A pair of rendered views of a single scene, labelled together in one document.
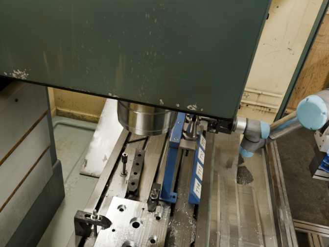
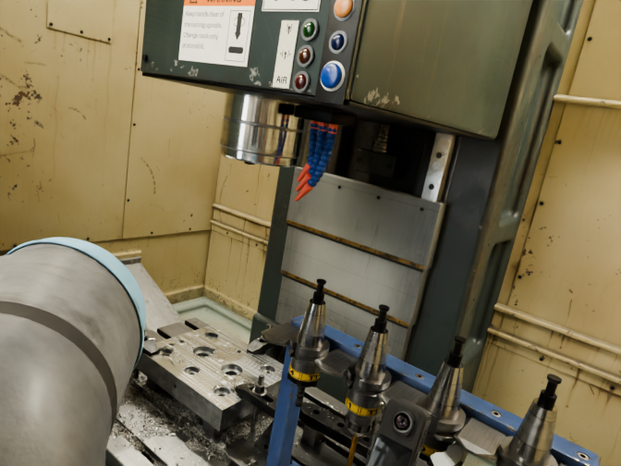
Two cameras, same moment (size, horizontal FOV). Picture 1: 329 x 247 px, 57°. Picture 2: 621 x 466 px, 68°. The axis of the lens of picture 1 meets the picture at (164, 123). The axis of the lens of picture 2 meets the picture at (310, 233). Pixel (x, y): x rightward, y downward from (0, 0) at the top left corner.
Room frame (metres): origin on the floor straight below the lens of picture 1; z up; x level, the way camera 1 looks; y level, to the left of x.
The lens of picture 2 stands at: (1.24, -0.71, 1.56)
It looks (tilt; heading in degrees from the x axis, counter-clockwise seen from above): 13 degrees down; 120
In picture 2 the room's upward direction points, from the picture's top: 10 degrees clockwise
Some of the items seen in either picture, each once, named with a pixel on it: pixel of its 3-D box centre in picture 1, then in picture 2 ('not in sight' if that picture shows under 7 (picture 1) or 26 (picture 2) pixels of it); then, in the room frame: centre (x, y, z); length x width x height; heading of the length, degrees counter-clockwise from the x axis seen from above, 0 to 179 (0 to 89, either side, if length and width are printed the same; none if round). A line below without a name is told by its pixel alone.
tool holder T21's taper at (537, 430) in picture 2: not in sight; (537, 429); (1.26, -0.14, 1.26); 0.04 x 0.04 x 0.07
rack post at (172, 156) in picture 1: (169, 172); (287, 408); (0.88, -0.05, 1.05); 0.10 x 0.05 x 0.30; 85
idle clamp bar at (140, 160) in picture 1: (136, 173); (350, 445); (0.97, 0.10, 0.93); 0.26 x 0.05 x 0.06; 0
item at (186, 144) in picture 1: (188, 145); (282, 335); (0.88, -0.10, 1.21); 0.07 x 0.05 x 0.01; 85
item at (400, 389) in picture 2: not in sight; (401, 398); (1.10, -0.12, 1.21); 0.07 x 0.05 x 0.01; 85
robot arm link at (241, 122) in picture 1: (238, 124); not in sight; (1.14, -0.33, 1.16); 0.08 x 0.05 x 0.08; 175
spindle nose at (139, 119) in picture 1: (148, 99); (262, 129); (0.66, 0.05, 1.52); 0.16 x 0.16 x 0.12
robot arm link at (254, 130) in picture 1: (255, 129); not in sight; (1.13, -0.41, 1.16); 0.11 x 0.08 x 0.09; 85
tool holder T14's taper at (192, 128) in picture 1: (192, 126); (313, 321); (0.93, -0.11, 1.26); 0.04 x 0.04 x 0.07
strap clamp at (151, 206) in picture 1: (153, 200); (259, 409); (0.79, 0.00, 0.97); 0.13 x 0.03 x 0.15; 175
